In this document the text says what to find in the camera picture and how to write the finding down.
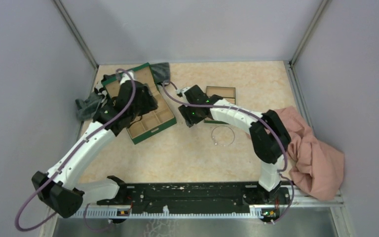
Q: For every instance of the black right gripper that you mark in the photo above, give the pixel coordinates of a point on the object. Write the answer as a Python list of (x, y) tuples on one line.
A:
[(190, 120)]

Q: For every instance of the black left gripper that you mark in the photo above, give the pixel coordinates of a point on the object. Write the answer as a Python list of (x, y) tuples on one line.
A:
[(151, 103)]

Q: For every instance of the green jewelry box with lid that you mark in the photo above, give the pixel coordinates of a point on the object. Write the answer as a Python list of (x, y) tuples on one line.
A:
[(143, 127)]

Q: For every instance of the green compartment jewelry tray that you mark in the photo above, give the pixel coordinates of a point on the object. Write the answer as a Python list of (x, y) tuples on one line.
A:
[(228, 93)]

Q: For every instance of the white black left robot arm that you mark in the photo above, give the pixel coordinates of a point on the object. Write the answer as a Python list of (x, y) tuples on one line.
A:
[(58, 187)]

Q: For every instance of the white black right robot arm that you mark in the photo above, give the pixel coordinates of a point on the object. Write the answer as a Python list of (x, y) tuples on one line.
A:
[(269, 137)]

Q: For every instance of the grey-green zebra plush towel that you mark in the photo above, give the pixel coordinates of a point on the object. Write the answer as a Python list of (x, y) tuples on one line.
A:
[(87, 109)]

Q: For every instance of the pink cloth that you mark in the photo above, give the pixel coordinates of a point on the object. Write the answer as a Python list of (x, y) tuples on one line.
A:
[(317, 168)]

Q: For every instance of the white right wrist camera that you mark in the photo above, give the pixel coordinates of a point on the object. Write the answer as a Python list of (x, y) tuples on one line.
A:
[(181, 92)]

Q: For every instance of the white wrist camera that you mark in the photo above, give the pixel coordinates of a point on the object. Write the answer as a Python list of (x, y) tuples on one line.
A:
[(181, 92), (126, 77)]

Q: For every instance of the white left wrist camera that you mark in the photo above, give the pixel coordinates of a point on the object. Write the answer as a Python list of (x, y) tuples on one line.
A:
[(126, 77)]

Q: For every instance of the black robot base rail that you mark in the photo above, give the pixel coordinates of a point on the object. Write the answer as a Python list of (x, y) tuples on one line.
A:
[(196, 199)]

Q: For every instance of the left aluminium frame post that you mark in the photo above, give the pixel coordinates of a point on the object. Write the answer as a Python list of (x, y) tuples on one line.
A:
[(75, 32)]

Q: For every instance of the aluminium frame post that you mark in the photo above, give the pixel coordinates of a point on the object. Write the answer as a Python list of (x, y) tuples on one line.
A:
[(75, 32), (309, 31)]

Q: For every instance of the right aluminium frame post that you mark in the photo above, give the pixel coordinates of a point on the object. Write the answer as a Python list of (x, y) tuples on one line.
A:
[(309, 31)]

